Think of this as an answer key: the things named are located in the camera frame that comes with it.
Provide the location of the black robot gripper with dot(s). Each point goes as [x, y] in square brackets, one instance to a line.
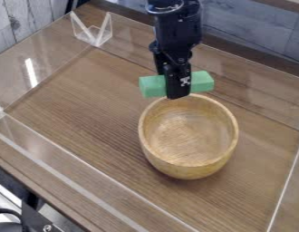
[178, 34]

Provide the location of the green rectangular block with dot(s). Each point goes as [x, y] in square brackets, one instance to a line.
[152, 85]

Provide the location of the wooden bowl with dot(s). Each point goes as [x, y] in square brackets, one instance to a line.
[188, 136]

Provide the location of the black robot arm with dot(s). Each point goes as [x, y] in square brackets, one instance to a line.
[178, 34]

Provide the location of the black metal table clamp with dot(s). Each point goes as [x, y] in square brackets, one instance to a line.
[20, 207]

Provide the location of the clear acrylic corner bracket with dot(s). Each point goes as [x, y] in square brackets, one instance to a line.
[92, 35]

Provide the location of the clear acrylic tray wall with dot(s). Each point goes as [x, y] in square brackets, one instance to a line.
[87, 194]

